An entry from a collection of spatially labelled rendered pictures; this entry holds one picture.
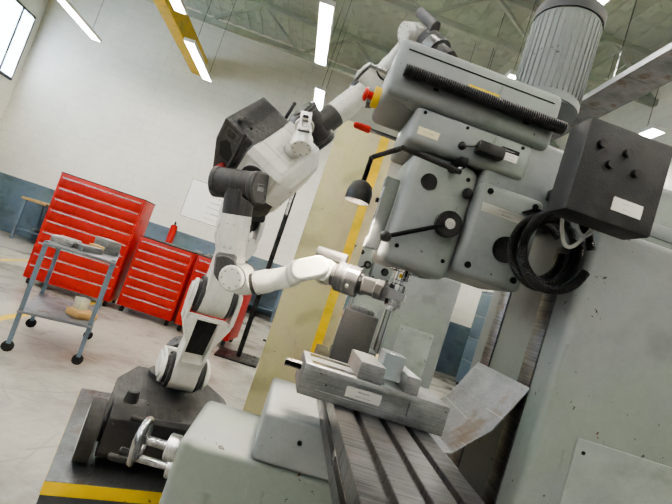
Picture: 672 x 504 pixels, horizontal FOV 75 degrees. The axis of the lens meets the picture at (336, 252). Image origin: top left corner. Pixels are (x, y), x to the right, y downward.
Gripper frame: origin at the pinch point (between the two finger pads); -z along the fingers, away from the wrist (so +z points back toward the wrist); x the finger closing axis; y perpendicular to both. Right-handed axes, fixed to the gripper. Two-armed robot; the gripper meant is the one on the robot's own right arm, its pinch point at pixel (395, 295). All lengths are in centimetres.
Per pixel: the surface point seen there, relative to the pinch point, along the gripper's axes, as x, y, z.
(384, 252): -11.2, -9.7, 5.1
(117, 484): 2, 84, 64
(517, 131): -8, -51, -18
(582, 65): 1, -78, -29
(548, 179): -1, -43, -29
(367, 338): 23.8, 16.5, 6.6
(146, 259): 365, 53, 352
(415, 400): -21.3, 21.4, -14.0
